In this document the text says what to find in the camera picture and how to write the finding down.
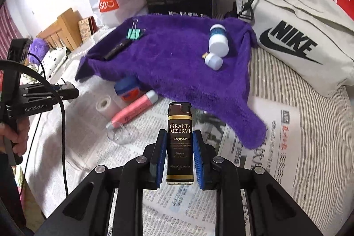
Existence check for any purple towel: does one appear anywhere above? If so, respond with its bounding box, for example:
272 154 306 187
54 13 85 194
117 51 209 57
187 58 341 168
75 15 268 150

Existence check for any newspaper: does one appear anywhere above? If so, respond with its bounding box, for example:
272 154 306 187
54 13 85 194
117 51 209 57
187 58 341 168
26 76 303 236

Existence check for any red striped curtain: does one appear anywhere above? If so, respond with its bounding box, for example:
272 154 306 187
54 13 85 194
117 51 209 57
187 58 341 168
0 2 14 41

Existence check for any clear plastic cap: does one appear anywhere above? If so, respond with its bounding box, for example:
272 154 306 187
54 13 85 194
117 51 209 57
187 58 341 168
106 123 135 146

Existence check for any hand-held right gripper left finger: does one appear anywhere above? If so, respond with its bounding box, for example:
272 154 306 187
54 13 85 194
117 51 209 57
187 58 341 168
35 129 168 236

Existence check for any brown lighter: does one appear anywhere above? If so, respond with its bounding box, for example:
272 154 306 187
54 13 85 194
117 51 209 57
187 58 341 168
166 102 194 185

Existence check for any grey waist bag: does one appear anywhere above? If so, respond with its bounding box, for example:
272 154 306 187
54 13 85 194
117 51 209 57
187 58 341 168
234 0 354 98

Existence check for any person's left hand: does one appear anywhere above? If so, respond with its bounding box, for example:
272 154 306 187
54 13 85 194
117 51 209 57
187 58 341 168
0 114 30 155

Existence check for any brown patterned box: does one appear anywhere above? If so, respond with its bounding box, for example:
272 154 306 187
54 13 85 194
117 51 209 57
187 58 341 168
78 16 98 39

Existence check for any wooden headboard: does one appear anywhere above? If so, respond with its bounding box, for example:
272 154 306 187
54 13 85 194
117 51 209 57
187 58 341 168
36 8 83 51

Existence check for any green binder clip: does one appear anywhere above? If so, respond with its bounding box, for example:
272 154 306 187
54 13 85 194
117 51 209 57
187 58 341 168
127 19 147 41

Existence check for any purple plush toy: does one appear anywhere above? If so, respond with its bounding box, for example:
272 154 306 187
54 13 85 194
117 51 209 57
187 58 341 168
29 37 53 65

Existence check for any small white bottle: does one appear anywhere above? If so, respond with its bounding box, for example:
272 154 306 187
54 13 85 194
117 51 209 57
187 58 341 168
206 52 223 71

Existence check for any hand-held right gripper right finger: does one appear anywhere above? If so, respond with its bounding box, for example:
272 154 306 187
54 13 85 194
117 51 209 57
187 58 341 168
192 129 324 236

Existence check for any pink tube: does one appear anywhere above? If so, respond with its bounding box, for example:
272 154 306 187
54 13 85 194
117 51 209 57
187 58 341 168
109 90 159 129

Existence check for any white dotted pillow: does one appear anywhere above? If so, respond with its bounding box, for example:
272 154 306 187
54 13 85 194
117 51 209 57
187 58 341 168
41 48 68 79

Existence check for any black flash drive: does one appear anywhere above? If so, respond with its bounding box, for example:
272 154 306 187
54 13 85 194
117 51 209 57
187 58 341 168
104 40 133 60

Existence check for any large white bottle blue label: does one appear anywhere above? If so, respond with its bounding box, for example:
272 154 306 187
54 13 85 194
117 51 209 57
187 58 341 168
208 24 229 57

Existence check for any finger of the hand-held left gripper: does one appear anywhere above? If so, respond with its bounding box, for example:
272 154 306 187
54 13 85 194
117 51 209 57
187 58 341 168
52 89 80 102
47 83 76 93

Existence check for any blue jar orange label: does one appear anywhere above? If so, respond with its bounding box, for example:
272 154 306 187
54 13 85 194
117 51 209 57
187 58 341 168
114 76 144 102

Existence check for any white tape roll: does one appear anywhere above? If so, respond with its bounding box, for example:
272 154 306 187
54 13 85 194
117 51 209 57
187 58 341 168
96 95 120 116

